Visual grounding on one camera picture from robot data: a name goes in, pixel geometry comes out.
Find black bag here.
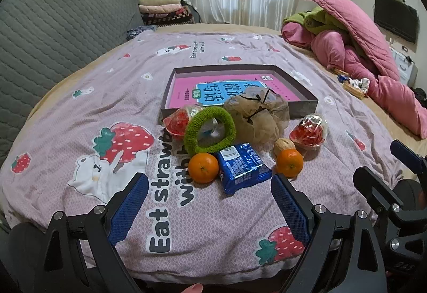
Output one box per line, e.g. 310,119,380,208
180,0,202,24

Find black wall television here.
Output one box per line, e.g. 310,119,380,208
374,0,419,44

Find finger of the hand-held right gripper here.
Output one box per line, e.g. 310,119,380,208
390,140,427,177
353,166,406,223

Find green fuzzy ring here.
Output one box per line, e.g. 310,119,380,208
184,107,237,157

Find beige mesh bath pouf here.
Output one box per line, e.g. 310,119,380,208
223,86,290,147

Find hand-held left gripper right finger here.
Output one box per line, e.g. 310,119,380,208
271,174,391,293

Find pink quilt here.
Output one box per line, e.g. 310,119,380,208
281,0,427,140

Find pink folded blanket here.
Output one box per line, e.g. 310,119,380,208
138,4,182,15

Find white patterned scrunchie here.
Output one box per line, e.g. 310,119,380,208
349,77,370,91

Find blue cookie packet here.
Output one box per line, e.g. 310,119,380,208
215,143,272,195

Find dark blue patterned cloth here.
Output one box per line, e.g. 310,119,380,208
126,25,157,41

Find red candy egg package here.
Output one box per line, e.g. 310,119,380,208
162,105,201,144
290,113,328,147

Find orange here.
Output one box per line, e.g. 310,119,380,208
275,148,305,178
188,153,220,184

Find small basket with wrappers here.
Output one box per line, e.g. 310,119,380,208
343,81,366,100

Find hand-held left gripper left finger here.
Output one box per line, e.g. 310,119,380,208
33,173,149,293

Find cream folded blanket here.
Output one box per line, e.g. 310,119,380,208
138,0,182,7

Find green blanket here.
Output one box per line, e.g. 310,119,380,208
283,5,349,35

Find white cabinet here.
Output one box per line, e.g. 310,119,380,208
390,46,419,87

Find grey quilted sofa cover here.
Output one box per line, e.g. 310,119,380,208
0,0,144,160

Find folded blankets stack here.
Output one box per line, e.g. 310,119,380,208
142,9,194,26

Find grey shallow cardboard box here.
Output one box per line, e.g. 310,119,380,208
160,65,319,120

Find walnut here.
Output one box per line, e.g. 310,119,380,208
274,138,296,157

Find purple strawberry printed blanket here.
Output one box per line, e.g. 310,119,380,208
0,26,414,287

